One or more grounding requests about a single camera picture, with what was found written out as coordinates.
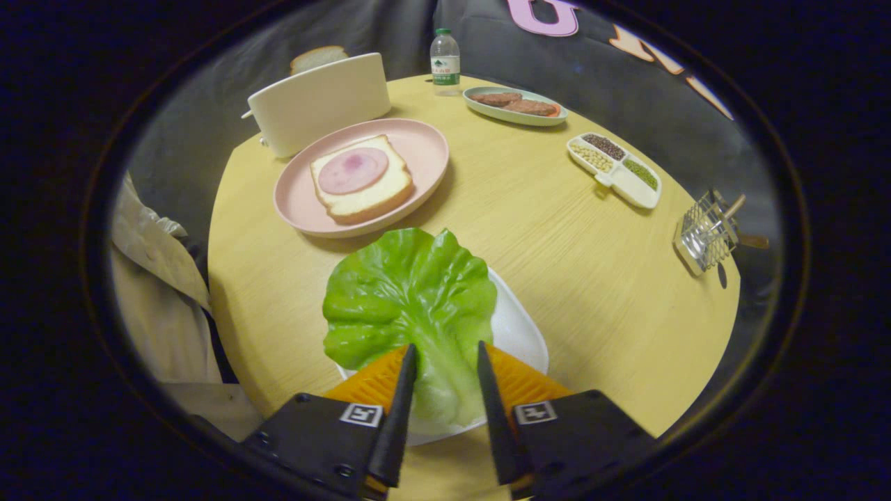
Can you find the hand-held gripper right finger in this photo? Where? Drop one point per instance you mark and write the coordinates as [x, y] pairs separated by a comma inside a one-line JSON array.
[[495, 417]]

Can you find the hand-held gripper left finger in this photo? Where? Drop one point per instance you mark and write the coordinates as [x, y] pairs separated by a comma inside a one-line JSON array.
[[400, 417]]

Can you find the green lettuce leaf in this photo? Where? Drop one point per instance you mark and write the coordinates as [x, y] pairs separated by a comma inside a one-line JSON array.
[[411, 292]]

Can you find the bread slice with brown crust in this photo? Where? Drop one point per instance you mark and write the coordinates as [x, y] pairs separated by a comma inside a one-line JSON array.
[[317, 58]]

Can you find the white plate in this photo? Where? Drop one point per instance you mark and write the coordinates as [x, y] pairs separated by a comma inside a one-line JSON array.
[[518, 334]]

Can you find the thick white bread slice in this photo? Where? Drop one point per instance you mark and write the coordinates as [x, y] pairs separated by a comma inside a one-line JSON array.
[[376, 198]]

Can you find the white divided seasoning tray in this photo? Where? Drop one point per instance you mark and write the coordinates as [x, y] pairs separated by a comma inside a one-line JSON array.
[[637, 191]]

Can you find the person's beige jacket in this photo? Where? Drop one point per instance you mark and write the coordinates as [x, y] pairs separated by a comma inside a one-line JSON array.
[[153, 313]]

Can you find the pink plate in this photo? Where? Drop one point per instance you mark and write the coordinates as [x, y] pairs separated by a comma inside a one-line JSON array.
[[424, 149]]

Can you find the pale green plate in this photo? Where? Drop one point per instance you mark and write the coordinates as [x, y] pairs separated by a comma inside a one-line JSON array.
[[508, 117]]

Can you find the brown meat drumstick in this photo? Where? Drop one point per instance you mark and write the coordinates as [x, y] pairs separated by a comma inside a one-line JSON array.
[[495, 99], [530, 107]]

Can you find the white toaster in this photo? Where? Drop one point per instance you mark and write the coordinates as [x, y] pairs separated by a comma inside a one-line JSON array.
[[320, 101]]

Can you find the clear water bottle green cap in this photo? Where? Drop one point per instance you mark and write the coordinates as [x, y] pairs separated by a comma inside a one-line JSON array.
[[445, 69]]

